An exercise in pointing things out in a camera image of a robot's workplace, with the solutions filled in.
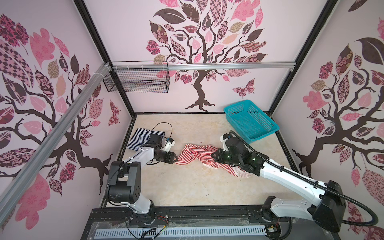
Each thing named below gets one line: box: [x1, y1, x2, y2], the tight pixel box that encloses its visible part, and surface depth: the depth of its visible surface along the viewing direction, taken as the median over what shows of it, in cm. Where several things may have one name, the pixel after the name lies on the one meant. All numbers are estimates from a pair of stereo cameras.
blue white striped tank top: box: [127, 127, 166, 151], surface depth 108 cm
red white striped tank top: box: [175, 144, 253, 178], surface depth 94 cm
